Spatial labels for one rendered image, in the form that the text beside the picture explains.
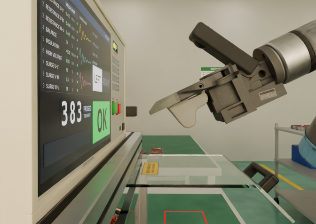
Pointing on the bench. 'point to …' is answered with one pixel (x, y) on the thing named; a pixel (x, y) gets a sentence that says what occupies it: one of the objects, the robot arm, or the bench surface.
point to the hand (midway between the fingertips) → (155, 105)
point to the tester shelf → (98, 188)
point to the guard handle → (269, 183)
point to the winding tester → (55, 187)
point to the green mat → (177, 204)
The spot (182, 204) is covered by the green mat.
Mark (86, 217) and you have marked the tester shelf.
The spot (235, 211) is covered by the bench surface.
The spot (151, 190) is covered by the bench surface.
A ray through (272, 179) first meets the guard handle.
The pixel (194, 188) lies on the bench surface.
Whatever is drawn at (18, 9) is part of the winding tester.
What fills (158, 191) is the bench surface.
